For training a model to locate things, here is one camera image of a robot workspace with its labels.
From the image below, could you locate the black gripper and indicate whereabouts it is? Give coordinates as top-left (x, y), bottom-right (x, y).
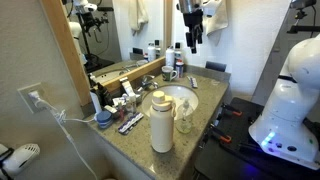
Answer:
top-left (182, 8), bottom-right (205, 55)

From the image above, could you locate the clear pump bottle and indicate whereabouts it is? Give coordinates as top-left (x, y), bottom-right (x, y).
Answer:
top-left (175, 98), bottom-right (194, 135)

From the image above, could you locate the white bottle with black cap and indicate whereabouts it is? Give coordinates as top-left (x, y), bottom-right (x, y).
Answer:
top-left (173, 42), bottom-right (184, 63)

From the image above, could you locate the white plastic bottle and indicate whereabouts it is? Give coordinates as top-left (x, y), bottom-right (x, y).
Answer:
top-left (165, 46), bottom-right (176, 68)

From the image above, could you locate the small clear bottle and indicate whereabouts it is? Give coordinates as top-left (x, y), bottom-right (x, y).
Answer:
top-left (125, 94), bottom-right (138, 116)

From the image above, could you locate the cream insulated water bottle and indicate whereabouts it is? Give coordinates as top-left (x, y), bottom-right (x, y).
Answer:
top-left (148, 90), bottom-right (177, 154)

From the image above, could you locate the black toiletry bottle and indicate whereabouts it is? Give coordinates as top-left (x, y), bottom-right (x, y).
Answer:
top-left (96, 83), bottom-right (113, 108)

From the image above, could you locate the slim white bottle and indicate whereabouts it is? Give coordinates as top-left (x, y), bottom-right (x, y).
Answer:
top-left (89, 89), bottom-right (103, 115)

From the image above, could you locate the white hanging towel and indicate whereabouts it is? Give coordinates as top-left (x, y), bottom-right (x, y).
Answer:
top-left (203, 0), bottom-right (230, 46)

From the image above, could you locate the dark blue box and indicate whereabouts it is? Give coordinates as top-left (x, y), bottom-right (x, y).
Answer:
top-left (204, 60), bottom-right (228, 73)

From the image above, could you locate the red white blue can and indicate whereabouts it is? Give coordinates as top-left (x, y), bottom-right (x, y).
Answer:
top-left (175, 59), bottom-right (185, 79)

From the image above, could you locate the blue white toothpaste tube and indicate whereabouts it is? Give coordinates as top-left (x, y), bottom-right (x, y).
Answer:
top-left (186, 75), bottom-right (199, 90)

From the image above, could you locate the white and green mug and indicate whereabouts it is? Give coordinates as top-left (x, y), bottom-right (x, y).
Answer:
top-left (161, 65), bottom-right (180, 83)

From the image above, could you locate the white sink basin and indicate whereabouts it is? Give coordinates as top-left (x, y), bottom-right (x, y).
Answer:
top-left (141, 84), bottom-right (200, 121)

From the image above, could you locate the wood framed mirror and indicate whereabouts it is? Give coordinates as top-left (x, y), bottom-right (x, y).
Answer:
top-left (39, 0), bottom-right (175, 108)

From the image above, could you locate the chrome faucet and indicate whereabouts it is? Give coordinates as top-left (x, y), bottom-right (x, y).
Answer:
top-left (134, 74), bottom-right (160, 96)

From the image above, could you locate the white upright tube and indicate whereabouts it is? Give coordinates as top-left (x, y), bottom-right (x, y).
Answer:
top-left (119, 77), bottom-right (136, 98)

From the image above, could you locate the small red tube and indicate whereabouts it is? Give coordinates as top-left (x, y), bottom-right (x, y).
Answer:
top-left (117, 101), bottom-right (126, 122)

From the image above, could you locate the blue white flat packet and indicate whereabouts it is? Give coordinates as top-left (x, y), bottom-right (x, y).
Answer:
top-left (117, 112), bottom-right (145, 136)

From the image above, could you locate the blue round jar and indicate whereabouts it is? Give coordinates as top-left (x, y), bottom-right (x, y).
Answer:
top-left (96, 110), bottom-right (115, 130)

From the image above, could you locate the white hair dryer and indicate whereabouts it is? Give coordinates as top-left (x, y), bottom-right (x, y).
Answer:
top-left (0, 143), bottom-right (41, 180)

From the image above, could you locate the black camera on stand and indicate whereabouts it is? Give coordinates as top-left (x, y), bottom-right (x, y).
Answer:
top-left (286, 0), bottom-right (320, 35)

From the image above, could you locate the white charger cable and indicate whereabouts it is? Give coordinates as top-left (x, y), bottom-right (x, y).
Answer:
top-left (28, 90), bottom-right (100, 180)

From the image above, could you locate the beige wall outlet plate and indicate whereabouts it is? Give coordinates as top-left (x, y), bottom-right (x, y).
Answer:
top-left (17, 82), bottom-right (48, 115)

